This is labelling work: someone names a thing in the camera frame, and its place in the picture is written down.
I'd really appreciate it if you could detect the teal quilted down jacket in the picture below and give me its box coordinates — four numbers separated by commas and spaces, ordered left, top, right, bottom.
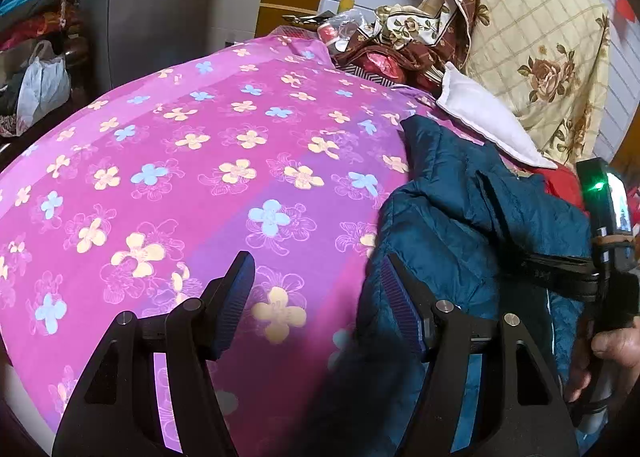
309, 116, 590, 456

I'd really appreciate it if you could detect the person's right hand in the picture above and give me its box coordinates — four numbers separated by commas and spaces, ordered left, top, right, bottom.
564, 315, 640, 411

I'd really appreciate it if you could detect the red pillow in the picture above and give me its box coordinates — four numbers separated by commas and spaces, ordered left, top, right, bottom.
532, 165, 586, 212

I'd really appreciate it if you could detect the pink floral bed sheet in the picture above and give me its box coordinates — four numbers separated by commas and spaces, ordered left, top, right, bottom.
0, 33, 482, 455

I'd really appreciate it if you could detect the white pillow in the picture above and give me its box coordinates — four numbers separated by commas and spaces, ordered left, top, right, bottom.
436, 62, 558, 170

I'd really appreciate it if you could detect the cream floral quilt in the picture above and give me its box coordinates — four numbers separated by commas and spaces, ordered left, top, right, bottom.
454, 0, 608, 166

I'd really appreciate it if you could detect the brown floral bedding pile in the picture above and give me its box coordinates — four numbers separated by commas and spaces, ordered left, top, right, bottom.
317, 1, 469, 92

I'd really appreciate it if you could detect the white plastic bag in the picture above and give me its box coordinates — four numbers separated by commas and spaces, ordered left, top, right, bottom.
16, 40, 70, 135

